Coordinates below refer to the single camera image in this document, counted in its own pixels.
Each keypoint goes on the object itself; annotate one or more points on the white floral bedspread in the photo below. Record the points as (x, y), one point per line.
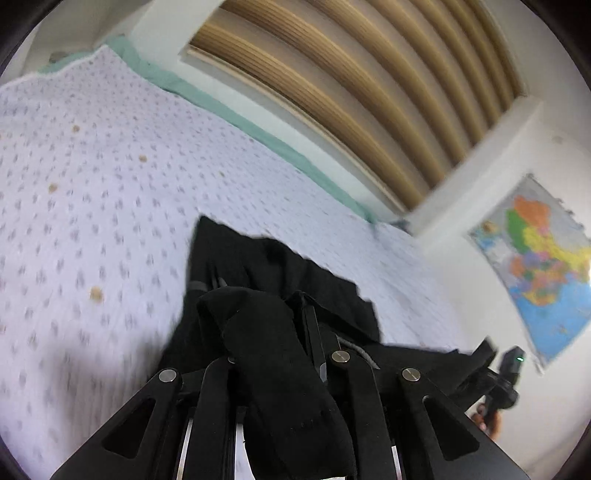
(101, 221)

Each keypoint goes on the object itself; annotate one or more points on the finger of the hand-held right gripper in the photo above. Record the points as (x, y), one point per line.
(482, 357)

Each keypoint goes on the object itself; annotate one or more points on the colourful wall map poster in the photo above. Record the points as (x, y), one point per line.
(549, 267)

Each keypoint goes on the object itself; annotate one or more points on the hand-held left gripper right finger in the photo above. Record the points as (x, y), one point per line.
(358, 392)

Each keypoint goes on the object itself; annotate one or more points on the black hooded jacket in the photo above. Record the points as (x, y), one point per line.
(277, 323)

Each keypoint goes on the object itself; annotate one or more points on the wooden slatted headboard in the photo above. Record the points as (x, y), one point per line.
(369, 83)

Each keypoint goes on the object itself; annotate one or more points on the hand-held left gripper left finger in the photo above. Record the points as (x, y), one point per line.
(212, 392)

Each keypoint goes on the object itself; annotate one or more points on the person's right hand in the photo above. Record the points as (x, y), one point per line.
(489, 422)

